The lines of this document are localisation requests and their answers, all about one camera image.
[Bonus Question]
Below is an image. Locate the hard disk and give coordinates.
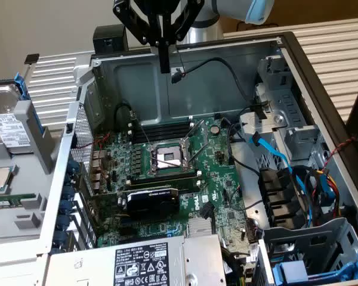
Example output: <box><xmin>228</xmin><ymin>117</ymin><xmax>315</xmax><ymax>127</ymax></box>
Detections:
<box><xmin>0</xmin><ymin>72</ymin><xmax>46</xmax><ymax>156</ymax></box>

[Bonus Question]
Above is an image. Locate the red black twisted wire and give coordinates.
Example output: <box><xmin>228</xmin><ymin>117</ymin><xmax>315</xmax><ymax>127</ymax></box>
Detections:
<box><xmin>321</xmin><ymin>136</ymin><xmax>358</xmax><ymax>174</ymax></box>

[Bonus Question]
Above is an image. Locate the metal locking lever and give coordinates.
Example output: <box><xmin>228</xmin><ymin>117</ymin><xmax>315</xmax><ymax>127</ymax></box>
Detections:
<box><xmin>187</xmin><ymin>142</ymin><xmax>211</xmax><ymax>167</ymax></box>
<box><xmin>130</xmin><ymin>110</ymin><xmax>153</xmax><ymax>150</ymax></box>

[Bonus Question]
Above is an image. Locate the silver chipset heat sink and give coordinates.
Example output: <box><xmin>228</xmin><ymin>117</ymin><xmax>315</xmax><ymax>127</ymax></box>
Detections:
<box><xmin>187</xmin><ymin>218</ymin><xmax>213</xmax><ymax>238</ymax></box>

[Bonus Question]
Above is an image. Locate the grey plastic parts rack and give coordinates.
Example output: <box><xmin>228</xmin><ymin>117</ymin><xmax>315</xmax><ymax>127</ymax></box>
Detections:
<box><xmin>0</xmin><ymin>100</ymin><xmax>67</xmax><ymax>248</ymax></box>

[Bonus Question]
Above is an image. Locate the blue SATA wire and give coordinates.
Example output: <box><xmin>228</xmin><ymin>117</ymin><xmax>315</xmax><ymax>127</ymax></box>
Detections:
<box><xmin>249</xmin><ymin>132</ymin><xmax>334</xmax><ymax>229</ymax></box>

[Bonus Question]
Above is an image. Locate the coloured power wire bundle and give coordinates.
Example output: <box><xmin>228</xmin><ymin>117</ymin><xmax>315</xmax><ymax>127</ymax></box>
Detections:
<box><xmin>314</xmin><ymin>168</ymin><xmax>347</xmax><ymax>220</ymax></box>

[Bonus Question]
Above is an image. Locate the grey metal drive cage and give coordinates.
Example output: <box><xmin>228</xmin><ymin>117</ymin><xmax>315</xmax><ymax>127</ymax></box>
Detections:
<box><xmin>238</xmin><ymin>55</ymin><xmax>338</xmax><ymax>167</ymax></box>

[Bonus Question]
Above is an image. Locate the thin red wire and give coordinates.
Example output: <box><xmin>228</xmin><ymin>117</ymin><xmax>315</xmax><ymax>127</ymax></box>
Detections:
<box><xmin>76</xmin><ymin>132</ymin><xmax>112</xmax><ymax>150</ymax></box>

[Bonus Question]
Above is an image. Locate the green RAM stick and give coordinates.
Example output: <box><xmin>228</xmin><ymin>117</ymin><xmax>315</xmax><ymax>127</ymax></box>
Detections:
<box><xmin>0</xmin><ymin>192</ymin><xmax>37</xmax><ymax>209</ymax></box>

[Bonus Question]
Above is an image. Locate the mesh sleeved wire bundle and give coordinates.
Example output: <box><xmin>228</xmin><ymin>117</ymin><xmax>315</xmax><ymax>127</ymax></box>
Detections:
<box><xmin>220</xmin><ymin>247</ymin><xmax>248</xmax><ymax>286</ymax></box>

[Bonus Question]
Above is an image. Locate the grey power supply unit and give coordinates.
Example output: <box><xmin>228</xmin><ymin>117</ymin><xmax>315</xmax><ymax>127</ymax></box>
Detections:
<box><xmin>47</xmin><ymin>234</ymin><xmax>228</xmax><ymax>286</ymax></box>

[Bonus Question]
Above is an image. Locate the black RAM slot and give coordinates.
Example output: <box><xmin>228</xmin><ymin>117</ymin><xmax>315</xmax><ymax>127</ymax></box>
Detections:
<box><xmin>166</xmin><ymin>180</ymin><xmax>203</xmax><ymax>194</ymax></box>
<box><xmin>134</xmin><ymin>122</ymin><xmax>195</xmax><ymax>135</ymax></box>
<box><xmin>133</xmin><ymin>130</ymin><xmax>193</xmax><ymax>143</ymax></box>

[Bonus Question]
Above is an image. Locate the metal socket cover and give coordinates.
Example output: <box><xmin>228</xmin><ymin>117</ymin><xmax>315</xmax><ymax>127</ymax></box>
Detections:
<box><xmin>182</xmin><ymin>119</ymin><xmax>209</xmax><ymax>149</ymax></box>

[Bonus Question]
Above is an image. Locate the black box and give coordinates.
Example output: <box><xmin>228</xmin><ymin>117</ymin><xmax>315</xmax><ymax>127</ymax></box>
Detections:
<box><xmin>92</xmin><ymin>24</ymin><xmax>129</xmax><ymax>56</ymax></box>

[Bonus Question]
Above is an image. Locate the green Dell motherboard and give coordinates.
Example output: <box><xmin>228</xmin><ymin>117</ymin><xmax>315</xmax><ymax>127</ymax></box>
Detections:
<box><xmin>88</xmin><ymin>116</ymin><xmax>253</xmax><ymax>266</ymax></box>

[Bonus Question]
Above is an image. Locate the thin black wire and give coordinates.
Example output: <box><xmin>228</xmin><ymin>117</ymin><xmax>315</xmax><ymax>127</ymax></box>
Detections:
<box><xmin>175</xmin><ymin>47</ymin><xmax>188</xmax><ymax>76</ymax></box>
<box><xmin>226</xmin><ymin>105</ymin><xmax>262</xmax><ymax>177</ymax></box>

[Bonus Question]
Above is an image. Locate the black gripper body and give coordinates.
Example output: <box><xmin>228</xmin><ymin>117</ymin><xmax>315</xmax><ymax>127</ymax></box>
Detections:
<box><xmin>131</xmin><ymin>0</ymin><xmax>195</xmax><ymax>14</ymax></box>

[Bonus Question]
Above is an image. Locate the CPU socket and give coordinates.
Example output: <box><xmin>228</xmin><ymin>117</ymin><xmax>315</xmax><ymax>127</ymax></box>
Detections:
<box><xmin>147</xmin><ymin>139</ymin><xmax>197</xmax><ymax>177</ymax></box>

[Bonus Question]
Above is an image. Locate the black wire with plug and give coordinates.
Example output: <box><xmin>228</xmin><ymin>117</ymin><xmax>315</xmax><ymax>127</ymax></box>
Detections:
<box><xmin>200</xmin><ymin>201</ymin><xmax>220</xmax><ymax>248</ymax></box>
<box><xmin>170</xmin><ymin>56</ymin><xmax>259</xmax><ymax>110</ymax></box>

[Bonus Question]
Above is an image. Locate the empty blue disk carrier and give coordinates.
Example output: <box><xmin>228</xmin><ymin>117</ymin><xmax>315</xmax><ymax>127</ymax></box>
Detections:
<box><xmin>271</xmin><ymin>250</ymin><xmax>358</xmax><ymax>285</ymax></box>

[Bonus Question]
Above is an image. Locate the open grey PC case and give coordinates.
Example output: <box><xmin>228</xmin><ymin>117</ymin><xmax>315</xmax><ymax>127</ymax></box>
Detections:
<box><xmin>37</xmin><ymin>31</ymin><xmax>358</xmax><ymax>286</ymax></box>

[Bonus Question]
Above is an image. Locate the black graphics card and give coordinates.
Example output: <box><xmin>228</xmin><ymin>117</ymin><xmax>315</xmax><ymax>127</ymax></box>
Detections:
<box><xmin>89</xmin><ymin>186</ymin><xmax>181</xmax><ymax>222</ymax></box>

